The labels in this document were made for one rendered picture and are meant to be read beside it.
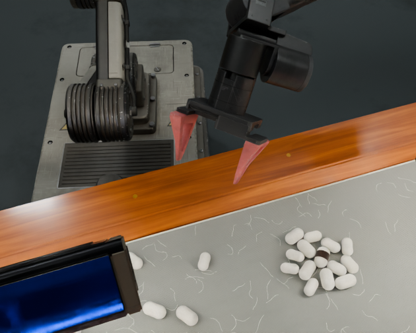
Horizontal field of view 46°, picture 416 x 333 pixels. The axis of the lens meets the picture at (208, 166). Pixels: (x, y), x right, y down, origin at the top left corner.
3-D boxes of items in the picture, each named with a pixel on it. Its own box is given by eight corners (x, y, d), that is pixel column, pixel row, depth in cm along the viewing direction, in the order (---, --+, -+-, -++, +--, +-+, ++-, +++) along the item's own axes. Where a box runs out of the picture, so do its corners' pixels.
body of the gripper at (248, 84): (199, 108, 76) (213, 62, 74) (259, 131, 73) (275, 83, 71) (183, 110, 70) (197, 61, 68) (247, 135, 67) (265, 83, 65)
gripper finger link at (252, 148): (213, 167, 77) (231, 111, 75) (255, 184, 75) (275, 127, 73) (197, 175, 71) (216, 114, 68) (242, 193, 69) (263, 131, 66)
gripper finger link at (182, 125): (174, 152, 79) (191, 96, 76) (214, 168, 77) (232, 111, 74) (156, 158, 73) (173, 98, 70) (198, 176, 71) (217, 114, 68)
